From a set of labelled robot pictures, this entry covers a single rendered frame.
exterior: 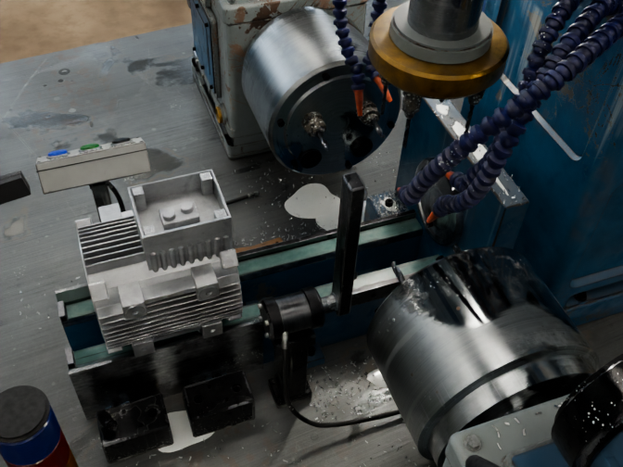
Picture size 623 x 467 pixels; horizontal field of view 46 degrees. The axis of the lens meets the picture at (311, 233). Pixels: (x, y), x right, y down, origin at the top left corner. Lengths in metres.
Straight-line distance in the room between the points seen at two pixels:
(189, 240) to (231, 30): 0.52
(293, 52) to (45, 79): 0.78
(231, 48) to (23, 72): 0.66
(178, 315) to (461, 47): 0.51
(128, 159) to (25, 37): 2.13
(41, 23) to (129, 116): 1.69
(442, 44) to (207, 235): 0.39
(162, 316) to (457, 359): 0.41
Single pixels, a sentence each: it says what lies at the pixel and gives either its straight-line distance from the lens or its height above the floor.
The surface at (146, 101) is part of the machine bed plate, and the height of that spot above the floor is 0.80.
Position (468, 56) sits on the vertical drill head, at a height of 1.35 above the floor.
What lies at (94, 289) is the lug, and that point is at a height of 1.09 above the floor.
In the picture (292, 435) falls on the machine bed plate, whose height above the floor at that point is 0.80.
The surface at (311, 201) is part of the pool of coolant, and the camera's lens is 1.49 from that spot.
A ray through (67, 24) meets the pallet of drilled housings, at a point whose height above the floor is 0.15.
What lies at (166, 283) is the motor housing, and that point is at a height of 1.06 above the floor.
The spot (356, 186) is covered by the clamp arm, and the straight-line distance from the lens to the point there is 0.88.
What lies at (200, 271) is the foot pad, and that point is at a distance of 1.02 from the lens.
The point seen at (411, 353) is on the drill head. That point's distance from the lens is 0.91.
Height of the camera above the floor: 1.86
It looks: 48 degrees down
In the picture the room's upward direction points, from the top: 3 degrees clockwise
